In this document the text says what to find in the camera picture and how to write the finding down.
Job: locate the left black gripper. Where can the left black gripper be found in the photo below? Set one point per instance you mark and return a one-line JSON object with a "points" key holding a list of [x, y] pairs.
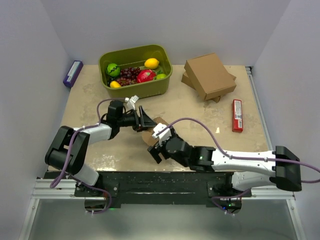
{"points": [[141, 124]]}

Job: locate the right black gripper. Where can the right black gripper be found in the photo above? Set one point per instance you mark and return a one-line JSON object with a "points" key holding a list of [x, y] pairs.
{"points": [[155, 152]]}

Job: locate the brown cardboard box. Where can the brown cardboard box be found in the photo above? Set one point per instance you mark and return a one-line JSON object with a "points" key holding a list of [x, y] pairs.
{"points": [[147, 135]]}

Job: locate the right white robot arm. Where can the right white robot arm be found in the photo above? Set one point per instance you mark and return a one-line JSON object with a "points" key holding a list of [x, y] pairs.
{"points": [[250, 169]]}

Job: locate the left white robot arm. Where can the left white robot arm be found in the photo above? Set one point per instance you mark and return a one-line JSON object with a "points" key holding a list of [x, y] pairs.
{"points": [[68, 149]]}

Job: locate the bottom folded cardboard box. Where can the bottom folded cardboard box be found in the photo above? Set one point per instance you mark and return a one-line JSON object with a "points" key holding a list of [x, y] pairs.
{"points": [[188, 81]]}

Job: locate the folded cardboard box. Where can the folded cardboard box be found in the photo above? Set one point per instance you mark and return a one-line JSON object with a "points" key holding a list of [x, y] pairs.
{"points": [[209, 63], [188, 81]]}

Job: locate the top folded cardboard box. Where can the top folded cardboard box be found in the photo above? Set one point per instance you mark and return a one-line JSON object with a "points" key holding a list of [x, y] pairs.
{"points": [[209, 63]]}

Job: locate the purple white small box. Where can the purple white small box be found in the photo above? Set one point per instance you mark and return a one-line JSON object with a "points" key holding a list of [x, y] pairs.
{"points": [[73, 73]]}

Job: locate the red flat box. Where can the red flat box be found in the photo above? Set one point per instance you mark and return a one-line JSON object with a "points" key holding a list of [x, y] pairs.
{"points": [[237, 116]]}

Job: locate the red dragon fruit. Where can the red dragon fruit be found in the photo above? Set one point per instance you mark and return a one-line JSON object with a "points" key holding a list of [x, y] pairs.
{"points": [[146, 75]]}

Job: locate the small green lime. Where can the small green lime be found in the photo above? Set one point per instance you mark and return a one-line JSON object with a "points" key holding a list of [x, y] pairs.
{"points": [[161, 76]]}

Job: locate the purple grape bunch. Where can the purple grape bunch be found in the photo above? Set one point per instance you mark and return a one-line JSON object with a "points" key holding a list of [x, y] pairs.
{"points": [[128, 76]]}

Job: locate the yellow lemon front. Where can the yellow lemon front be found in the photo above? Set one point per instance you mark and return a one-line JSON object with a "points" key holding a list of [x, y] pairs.
{"points": [[114, 84]]}

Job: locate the yellow lemon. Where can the yellow lemon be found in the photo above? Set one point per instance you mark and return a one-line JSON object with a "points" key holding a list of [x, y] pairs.
{"points": [[114, 84], [151, 63]]}

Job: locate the yellow lemon back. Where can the yellow lemon back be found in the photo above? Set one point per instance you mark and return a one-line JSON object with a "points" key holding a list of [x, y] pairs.
{"points": [[151, 63]]}

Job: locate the green round fruit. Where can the green round fruit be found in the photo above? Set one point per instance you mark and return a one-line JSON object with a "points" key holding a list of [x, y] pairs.
{"points": [[113, 70]]}

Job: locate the olive green plastic basket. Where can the olive green plastic basket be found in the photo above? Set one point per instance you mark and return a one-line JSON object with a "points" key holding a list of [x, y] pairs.
{"points": [[135, 57]]}

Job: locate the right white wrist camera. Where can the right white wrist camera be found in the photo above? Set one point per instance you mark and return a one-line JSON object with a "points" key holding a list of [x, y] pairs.
{"points": [[161, 133]]}

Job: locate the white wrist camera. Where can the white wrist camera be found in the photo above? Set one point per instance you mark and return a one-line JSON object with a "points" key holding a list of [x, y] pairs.
{"points": [[131, 102], [161, 133]]}

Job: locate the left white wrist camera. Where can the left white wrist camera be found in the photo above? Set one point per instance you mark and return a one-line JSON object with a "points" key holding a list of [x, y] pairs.
{"points": [[131, 102]]}

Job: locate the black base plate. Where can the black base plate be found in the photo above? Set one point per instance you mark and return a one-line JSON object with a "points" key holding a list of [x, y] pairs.
{"points": [[118, 188]]}

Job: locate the aluminium frame rail front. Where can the aluminium frame rail front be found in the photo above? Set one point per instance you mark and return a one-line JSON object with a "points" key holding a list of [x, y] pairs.
{"points": [[65, 190]]}

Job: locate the aluminium frame rail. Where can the aluminium frame rail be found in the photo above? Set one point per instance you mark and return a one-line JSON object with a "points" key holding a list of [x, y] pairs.
{"points": [[259, 108], [65, 190]]}

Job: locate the aluminium frame rail right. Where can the aluminium frame rail right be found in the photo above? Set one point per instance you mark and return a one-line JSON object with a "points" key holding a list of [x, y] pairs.
{"points": [[259, 108]]}

